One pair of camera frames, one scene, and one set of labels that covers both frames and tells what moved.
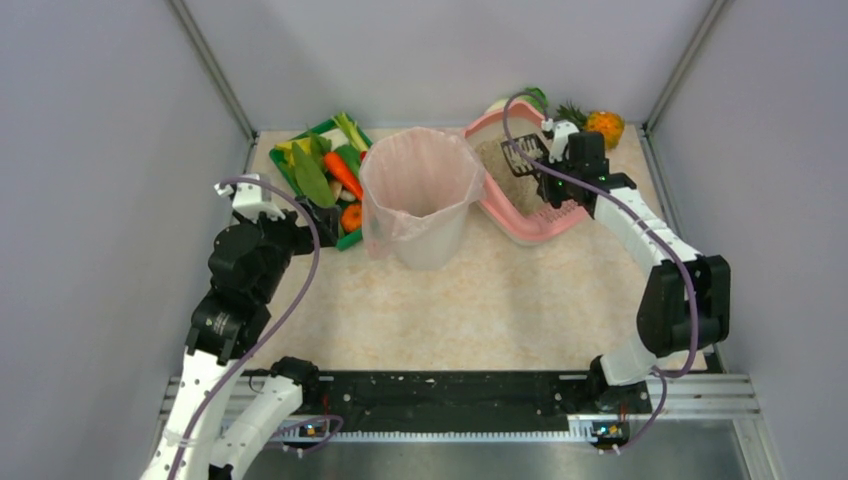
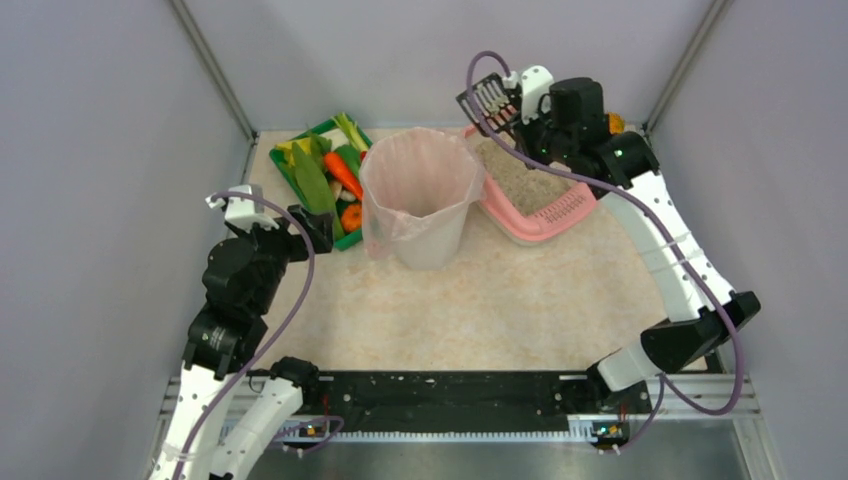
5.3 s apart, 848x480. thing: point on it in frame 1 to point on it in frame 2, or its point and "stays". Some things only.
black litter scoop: x=531 y=146 to x=498 y=101
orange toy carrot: x=343 y=174 stays
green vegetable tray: x=323 y=165 stays
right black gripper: x=553 y=189 to x=519 y=120
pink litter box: x=509 y=201 stays
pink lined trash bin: x=418 y=185 stays
